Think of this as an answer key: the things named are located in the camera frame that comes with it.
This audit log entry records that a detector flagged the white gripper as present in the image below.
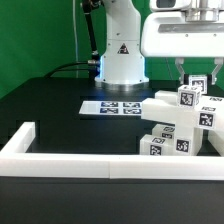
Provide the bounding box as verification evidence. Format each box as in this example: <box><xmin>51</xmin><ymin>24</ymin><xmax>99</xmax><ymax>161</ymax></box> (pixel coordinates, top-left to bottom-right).
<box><xmin>141</xmin><ymin>11</ymin><xmax>224</xmax><ymax>85</ymax></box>

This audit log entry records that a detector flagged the white tagged cube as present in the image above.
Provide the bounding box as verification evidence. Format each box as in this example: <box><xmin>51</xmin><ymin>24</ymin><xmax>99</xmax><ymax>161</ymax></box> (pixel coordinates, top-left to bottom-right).
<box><xmin>189</xmin><ymin>75</ymin><xmax>207</xmax><ymax>94</ymax></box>
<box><xmin>177</xmin><ymin>85</ymin><xmax>202</xmax><ymax>108</ymax></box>

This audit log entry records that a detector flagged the white chair back frame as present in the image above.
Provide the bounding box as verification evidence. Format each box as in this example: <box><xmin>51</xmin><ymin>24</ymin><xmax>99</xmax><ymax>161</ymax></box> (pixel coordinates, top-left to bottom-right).
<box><xmin>141</xmin><ymin>96</ymin><xmax>224</xmax><ymax>131</ymax></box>

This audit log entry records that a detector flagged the white chair seat part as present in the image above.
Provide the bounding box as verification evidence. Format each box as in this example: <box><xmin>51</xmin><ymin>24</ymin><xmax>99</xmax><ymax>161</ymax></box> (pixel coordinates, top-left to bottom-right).
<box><xmin>174</xmin><ymin>126</ymin><xmax>203</xmax><ymax>156</ymax></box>

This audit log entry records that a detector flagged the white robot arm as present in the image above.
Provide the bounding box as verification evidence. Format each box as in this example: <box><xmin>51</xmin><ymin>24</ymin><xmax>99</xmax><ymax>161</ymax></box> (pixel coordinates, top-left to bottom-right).
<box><xmin>82</xmin><ymin>0</ymin><xmax>224</xmax><ymax>88</ymax></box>

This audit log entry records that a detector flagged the white marker sheet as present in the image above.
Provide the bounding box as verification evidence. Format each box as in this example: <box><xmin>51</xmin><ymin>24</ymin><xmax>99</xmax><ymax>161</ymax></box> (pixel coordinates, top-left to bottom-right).
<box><xmin>79</xmin><ymin>101</ymin><xmax>142</xmax><ymax>116</ymax></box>

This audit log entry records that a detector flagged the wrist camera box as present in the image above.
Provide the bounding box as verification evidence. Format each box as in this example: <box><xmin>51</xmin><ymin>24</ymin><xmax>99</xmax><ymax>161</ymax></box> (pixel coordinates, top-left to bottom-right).
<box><xmin>149</xmin><ymin>0</ymin><xmax>191</xmax><ymax>12</ymax></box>

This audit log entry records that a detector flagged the black cable bundle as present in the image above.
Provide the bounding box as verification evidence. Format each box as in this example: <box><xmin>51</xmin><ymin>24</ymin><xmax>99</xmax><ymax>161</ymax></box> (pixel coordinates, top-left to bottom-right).
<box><xmin>43</xmin><ymin>61</ymin><xmax>101</xmax><ymax>80</ymax></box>

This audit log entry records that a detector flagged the grey thin cable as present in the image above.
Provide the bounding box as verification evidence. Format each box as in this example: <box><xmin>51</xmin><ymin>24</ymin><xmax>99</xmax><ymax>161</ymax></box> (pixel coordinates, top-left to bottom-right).
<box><xmin>72</xmin><ymin>0</ymin><xmax>81</xmax><ymax>79</ymax></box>

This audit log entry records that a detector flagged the white U-shaped fence frame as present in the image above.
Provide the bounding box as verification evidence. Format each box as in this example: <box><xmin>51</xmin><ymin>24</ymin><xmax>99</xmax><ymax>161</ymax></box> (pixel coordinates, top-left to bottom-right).
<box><xmin>0</xmin><ymin>122</ymin><xmax>224</xmax><ymax>181</ymax></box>

